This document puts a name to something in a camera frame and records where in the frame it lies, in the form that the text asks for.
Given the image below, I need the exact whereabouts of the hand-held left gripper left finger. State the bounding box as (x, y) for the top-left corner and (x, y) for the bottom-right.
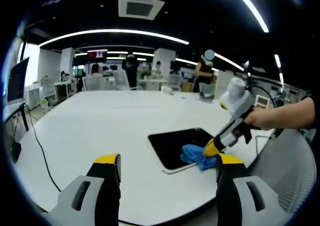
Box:
(48, 153), (123, 226)

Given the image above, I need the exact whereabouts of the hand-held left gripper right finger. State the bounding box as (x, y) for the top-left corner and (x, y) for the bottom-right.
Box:
(215, 153), (295, 226)

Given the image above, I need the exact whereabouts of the blue cleaning cloth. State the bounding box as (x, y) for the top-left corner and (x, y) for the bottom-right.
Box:
(179, 143), (221, 171)

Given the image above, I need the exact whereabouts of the black tablet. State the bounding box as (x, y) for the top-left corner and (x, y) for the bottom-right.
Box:
(147, 127), (227, 175)

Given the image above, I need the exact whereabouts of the person's right hand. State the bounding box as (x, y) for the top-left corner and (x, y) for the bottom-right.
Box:
(243, 105), (276, 132)

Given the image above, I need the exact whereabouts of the small white framed box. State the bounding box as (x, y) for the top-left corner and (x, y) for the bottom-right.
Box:
(254, 94), (271, 108)

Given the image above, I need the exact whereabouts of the white cabinet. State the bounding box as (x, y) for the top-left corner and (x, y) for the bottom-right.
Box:
(214, 70), (235, 99)

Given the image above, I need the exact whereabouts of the short ceiling light strip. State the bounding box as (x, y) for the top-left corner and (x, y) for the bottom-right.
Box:
(214, 52), (245, 72)

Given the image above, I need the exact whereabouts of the grey mesh office chair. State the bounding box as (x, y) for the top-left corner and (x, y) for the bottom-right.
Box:
(246, 128), (317, 214)

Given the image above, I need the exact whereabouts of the white office chair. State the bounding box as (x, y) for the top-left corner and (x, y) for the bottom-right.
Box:
(82, 75), (105, 91)
(112, 70), (131, 91)
(166, 73), (181, 91)

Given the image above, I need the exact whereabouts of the straight ceiling light strip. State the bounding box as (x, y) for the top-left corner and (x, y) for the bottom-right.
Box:
(228, 0), (270, 34)

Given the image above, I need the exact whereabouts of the black monitor stand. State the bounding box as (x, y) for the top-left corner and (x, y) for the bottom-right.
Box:
(19, 103), (30, 132)

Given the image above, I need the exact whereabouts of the white shelf unit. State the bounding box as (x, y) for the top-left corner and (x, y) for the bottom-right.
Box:
(53, 80), (76, 103)

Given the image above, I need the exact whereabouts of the ceiling air conditioner vent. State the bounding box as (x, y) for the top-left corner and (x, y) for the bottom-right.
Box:
(117, 0), (166, 21)

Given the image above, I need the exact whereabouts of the black computer monitor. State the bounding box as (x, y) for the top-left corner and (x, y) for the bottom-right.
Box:
(6, 57), (30, 104)

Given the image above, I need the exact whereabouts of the long curved ceiling light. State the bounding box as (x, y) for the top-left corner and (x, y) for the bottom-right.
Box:
(38, 28), (190, 47)

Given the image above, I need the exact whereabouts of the thin cable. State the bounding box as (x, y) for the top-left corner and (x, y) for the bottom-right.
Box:
(254, 135), (273, 154)

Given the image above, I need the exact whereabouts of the black cable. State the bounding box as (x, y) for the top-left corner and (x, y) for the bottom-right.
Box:
(24, 105), (62, 193)

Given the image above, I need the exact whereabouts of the red wall screen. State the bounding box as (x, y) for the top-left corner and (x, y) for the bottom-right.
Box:
(86, 49), (109, 61)

